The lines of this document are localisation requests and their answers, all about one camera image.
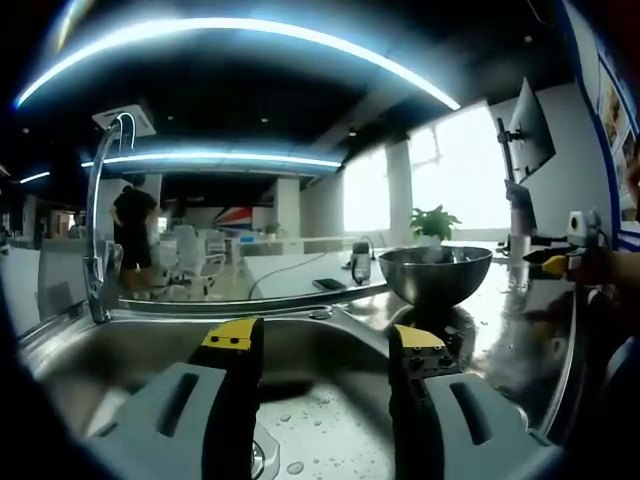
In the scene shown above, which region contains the white office chair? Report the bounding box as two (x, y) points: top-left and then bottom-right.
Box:
(169, 224), (227, 296)

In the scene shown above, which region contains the black monitor on stand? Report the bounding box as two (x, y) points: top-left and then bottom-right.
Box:
(495, 76), (557, 187)

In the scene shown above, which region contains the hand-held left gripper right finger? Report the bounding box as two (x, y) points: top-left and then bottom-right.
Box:
(388, 323), (566, 480)

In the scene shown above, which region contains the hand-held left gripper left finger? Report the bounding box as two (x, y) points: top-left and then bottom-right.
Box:
(88, 316), (265, 480)

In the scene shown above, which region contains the green potted plant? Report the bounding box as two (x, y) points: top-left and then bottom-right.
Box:
(408, 203), (463, 247)

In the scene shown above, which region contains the grey cable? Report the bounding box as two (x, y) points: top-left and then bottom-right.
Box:
(247, 249), (346, 301)

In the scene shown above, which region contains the stainless steel sink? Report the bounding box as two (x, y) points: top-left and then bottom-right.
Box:
(19, 297), (576, 480)

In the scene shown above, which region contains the wall poster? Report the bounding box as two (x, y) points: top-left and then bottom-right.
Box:
(594, 49), (640, 221)

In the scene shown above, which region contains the stainless steel bowl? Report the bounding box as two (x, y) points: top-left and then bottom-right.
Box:
(377, 245), (494, 307)

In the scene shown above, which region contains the square ceiling vent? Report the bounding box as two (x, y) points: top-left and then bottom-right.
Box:
(91, 103), (157, 137)

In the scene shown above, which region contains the chrome sink faucet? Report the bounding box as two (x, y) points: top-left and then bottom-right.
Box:
(85, 112), (137, 325)

